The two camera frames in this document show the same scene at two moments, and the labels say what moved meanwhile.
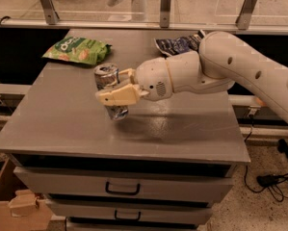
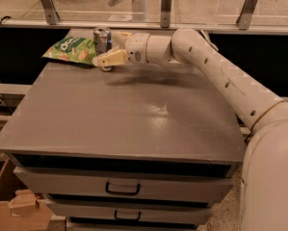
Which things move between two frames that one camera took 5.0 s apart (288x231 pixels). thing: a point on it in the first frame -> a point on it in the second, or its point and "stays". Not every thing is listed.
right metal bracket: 244,15 stays
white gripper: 152,77 -> 136,47
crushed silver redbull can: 107,74 -> 102,40
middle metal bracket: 165,6 stays
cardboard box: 14,207 stays
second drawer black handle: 127,219 stays
